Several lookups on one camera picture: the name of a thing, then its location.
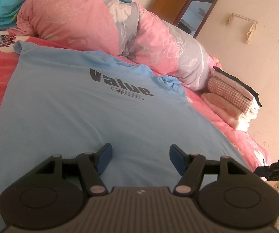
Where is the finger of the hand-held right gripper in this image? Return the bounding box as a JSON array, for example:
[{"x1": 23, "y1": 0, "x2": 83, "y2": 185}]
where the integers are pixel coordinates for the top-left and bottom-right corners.
[{"x1": 252, "y1": 166, "x2": 279, "y2": 181}]

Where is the pink and grey floral quilt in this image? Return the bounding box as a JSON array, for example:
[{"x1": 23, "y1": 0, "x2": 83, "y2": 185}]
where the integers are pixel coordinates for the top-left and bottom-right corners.
[{"x1": 16, "y1": 0, "x2": 225, "y2": 91}]

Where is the wall hook rack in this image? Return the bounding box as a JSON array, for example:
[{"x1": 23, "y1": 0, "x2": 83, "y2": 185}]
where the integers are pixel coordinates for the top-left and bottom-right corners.
[{"x1": 225, "y1": 13, "x2": 258, "y2": 44}]

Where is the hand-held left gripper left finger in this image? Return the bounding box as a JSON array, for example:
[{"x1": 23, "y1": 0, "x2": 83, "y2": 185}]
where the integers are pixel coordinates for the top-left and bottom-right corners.
[{"x1": 35, "y1": 143, "x2": 113, "y2": 196}]

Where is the wooden door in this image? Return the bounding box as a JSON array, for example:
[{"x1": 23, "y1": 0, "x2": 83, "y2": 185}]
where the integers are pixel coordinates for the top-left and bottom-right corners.
[{"x1": 150, "y1": 0, "x2": 188, "y2": 26}]

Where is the light blue t-shirt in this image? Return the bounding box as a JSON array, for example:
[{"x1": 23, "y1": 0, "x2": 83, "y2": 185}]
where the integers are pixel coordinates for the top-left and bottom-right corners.
[{"x1": 0, "y1": 40, "x2": 259, "y2": 233}]

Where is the stack of folded clothes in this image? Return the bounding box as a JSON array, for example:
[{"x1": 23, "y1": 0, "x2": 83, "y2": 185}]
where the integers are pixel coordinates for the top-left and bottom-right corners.
[{"x1": 211, "y1": 69, "x2": 260, "y2": 122}]

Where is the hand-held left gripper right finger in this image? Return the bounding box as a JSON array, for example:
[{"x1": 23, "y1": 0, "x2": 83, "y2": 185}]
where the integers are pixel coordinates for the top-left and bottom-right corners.
[{"x1": 169, "y1": 145, "x2": 248, "y2": 196}]

